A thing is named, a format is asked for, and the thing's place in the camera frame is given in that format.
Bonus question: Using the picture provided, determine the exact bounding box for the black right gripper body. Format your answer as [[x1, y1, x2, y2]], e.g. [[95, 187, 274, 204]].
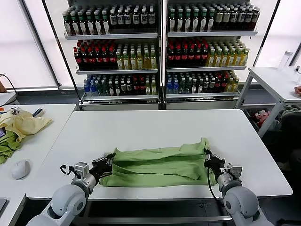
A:
[[206, 159, 226, 174]]

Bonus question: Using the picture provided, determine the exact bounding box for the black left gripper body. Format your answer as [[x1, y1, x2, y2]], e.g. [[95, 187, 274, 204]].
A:
[[90, 158, 111, 178]]

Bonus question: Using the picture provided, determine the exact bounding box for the green t-shirt red print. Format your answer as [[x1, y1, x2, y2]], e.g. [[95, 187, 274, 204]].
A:
[[98, 137, 218, 188]]

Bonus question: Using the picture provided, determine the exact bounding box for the pink red cloth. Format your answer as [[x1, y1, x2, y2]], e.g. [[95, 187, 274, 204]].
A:
[[255, 110, 271, 127]]

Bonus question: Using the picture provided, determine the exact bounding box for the white computer mouse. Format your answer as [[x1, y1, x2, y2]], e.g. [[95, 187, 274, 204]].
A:
[[11, 159, 31, 181]]

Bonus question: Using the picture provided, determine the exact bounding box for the person in dark trousers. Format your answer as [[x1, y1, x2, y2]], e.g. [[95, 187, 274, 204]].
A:
[[276, 115, 301, 171]]

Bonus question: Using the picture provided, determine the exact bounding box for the dark blue white device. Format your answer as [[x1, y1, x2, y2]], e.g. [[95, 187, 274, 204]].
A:
[[32, 108, 46, 118]]

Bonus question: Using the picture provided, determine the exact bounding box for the pale yellow crumpled garment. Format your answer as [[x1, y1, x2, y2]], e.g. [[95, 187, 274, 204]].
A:
[[0, 110, 53, 143]]

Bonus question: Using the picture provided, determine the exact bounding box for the grey green cloth heap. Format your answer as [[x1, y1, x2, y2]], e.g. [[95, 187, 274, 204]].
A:
[[281, 105, 301, 118]]

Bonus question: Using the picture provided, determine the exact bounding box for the white side table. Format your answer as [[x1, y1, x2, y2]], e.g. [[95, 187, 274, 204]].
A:
[[235, 66, 301, 138]]

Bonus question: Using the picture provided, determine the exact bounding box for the plain green crumpled garment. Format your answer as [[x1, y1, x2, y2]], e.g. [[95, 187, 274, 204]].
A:
[[0, 130, 23, 165]]

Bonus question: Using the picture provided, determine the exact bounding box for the cola bottle red cap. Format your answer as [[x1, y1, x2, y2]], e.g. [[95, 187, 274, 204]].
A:
[[80, 48, 88, 69], [73, 47, 82, 69], [181, 46, 189, 66], [188, 46, 196, 66], [94, 48, 102, 69], [108, 48, 117, 69], [167, 46, 175, 66], [201, 46, 209, 66], [87, 48, 95, 69], [174, 46, 182, 66], [101, 48, 109, 69], [194, 46, 202, 66]]

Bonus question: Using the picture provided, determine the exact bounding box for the black slanted metal pole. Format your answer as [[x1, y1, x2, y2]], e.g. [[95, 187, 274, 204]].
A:
[[41, 0, 83, 105], [252, 0, 282, 69]]

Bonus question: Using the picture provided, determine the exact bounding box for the metal drinks shelf rack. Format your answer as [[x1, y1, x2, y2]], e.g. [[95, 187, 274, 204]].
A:
[[62, 0, 164, 111], [162, 0, 259, 110]]

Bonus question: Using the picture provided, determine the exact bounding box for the clear bottle white lid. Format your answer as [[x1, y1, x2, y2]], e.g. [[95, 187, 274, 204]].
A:
[[278, 50, 294, 71]]

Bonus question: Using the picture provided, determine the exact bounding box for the brown tea bottle green cap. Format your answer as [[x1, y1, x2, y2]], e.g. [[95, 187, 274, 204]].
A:
[[207, 8, 216, 32], [191, 9, 200, 32], [176, 9, 184, 32], [168, 9, 177, 32], [71, 12, 79, 36], [183, 9, 192, 32], [102, 11, 110, 35], [93, 11, 102, 35], [63, 13, 72, 36], [78, 11, 87, 35], [85, 11, 94, 35], [199, 9, 208, 32]]

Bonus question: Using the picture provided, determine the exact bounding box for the dark bottle beige label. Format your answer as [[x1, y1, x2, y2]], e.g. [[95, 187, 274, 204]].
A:
[[252, 8, 261, 30], [245, 8, 253, 31], [222, 9, 230, 31], [237, 8, 246, 31], [230, 9, 238, 31], [215, 9, 223, 31]]

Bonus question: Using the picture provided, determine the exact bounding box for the dark bottle white label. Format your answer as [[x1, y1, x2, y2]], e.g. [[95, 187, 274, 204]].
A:
[[124, 8, 132, 30], [132, 8, 141, 30], [140, 8, 148, 30], [148, 7, 156, 30], [117, 8, 125, 30], [110, 8, 118, 30]]

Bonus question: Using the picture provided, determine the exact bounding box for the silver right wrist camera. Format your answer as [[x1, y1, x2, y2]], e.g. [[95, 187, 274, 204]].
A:
[[227, 164, 243, 177]]

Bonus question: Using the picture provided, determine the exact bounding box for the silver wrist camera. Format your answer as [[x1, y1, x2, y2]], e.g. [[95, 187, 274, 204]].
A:
[[74, 161, 89, 176], [227, 164, 243, 177]]

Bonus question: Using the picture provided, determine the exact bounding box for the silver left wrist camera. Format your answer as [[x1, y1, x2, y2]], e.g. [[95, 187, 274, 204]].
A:
[[74, 161, 89, 176]]

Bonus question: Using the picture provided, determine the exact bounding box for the long black right arm cable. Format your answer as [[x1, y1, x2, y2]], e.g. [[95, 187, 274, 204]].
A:
[[206, 166, 226, 208]]

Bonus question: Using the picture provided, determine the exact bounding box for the short black left wrist cable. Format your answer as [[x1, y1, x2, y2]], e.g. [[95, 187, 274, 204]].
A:
[[60, 164, 75, 176]]

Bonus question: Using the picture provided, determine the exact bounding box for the thin black desk cable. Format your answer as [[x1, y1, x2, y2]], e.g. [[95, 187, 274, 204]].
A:
[[0, 73, 17, 95]]

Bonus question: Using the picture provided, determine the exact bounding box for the grey window frame post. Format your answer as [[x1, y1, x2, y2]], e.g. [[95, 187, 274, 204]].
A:
[[17, 0, 62, 89]]

